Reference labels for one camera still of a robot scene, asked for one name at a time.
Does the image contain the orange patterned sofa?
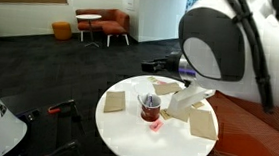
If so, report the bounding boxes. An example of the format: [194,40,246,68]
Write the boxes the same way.
[203,89,279,156]

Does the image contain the black clamp orange handle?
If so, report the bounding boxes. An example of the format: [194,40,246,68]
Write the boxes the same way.
[39,137,83,156]
[46,97,79,117]

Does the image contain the small black device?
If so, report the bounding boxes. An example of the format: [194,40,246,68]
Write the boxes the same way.
[15,107,42,125]

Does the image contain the brown sugar packet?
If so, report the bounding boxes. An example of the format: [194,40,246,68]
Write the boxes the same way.
[191,100,206,110]
[158,108,172,122]

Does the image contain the orange lounge sofa white legs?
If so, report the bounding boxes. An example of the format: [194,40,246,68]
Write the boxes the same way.
[72,5,133,50]

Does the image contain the orange round ottoman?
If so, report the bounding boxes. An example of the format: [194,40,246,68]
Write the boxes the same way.
[50,20,74,43]

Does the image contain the red mug white inside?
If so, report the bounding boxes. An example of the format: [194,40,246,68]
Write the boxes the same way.
[135,92,163,124]

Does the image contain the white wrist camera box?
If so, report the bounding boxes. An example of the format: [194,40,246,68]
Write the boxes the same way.
[165,80,217,122]

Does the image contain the small round white table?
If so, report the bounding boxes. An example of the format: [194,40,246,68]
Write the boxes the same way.
[73,12,102,49]

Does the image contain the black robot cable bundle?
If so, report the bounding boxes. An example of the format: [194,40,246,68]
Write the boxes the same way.
[215,0,279,115]

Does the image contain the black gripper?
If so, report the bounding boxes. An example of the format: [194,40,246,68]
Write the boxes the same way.
[140,47,183,76]

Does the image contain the black robot cart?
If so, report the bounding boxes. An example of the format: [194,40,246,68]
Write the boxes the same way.
[0,90,94,156]

